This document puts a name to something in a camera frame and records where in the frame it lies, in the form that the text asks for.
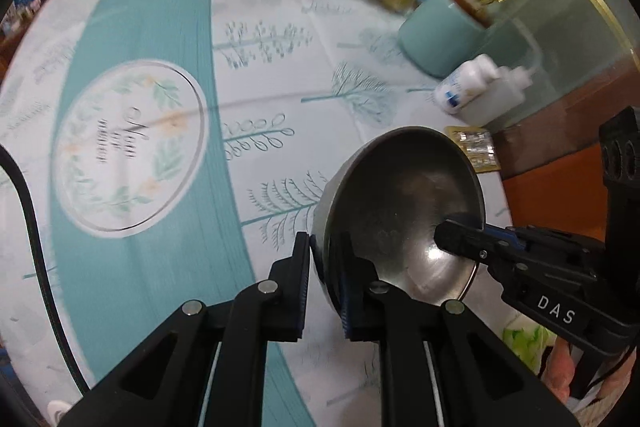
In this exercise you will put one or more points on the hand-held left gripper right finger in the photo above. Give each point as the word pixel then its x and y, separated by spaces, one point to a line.
pixel 347 287

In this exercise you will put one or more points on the white plastic squeeze bottle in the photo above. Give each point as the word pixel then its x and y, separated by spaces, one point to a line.
pixel 497 97

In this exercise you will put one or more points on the printed leaf tablecloth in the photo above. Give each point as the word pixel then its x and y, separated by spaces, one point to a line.
pixel 200 82

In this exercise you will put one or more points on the person's right hand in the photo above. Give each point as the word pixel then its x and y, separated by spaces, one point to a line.
pixel 560 369

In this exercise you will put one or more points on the pill blister pack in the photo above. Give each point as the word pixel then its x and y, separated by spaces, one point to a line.
pixel 475 147

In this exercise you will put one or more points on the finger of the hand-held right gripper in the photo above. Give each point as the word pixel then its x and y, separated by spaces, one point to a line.
pixel 502 237
pixel 460 239

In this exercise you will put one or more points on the steel bowl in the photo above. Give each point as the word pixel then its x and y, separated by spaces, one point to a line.
pixel 400 207

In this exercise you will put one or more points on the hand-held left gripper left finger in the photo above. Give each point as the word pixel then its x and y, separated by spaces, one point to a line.
pixel 300 279

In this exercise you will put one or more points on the green patterned cloth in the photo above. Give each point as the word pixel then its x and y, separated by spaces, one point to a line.
pixel 525 344

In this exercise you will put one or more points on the white medicine bottle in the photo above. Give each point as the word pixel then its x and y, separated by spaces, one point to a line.
pixel 462 84

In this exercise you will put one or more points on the teal mug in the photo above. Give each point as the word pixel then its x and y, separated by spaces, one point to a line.
pixel 440 32

